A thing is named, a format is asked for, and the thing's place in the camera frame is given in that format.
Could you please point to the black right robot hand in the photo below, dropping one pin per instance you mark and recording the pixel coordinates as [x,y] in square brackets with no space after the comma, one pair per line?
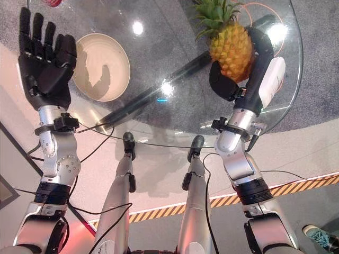
[254,79]

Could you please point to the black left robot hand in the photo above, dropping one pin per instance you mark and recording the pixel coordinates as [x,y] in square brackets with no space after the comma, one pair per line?
[49,71]

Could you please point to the yellow pineapple with green crown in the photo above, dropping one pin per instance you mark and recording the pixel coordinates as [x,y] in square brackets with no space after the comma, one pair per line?
[227,45]

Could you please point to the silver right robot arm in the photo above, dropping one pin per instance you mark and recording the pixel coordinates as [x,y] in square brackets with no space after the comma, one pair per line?
[251,185]

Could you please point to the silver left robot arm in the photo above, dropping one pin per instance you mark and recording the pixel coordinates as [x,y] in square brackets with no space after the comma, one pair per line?
[53,169]

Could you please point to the cream round plate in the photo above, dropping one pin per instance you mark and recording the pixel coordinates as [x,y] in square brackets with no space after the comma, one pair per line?
[102,67]

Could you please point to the red fruit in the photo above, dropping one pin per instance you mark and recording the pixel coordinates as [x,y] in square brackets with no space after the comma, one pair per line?
[54,2]

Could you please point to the round glass table top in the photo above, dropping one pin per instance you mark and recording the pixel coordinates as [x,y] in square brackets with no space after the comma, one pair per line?
[185,66]

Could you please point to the black table base bar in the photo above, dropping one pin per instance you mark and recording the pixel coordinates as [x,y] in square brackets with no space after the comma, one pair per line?
[159,82]

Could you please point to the yellow black hazard tape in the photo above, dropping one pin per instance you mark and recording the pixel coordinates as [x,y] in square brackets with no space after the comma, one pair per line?
[225,198]

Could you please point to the silver right robot leg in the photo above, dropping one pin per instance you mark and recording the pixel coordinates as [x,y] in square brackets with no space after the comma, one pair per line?
[194,195]

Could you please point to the silver robot leg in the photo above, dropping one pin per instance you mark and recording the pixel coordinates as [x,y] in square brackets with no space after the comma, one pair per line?
[194,195]
[119,190]

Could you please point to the silver left robot leg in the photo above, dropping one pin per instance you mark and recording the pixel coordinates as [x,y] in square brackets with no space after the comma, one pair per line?
[119,190]

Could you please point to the person's teal shoe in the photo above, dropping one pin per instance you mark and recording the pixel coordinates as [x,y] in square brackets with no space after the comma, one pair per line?
[319,236]

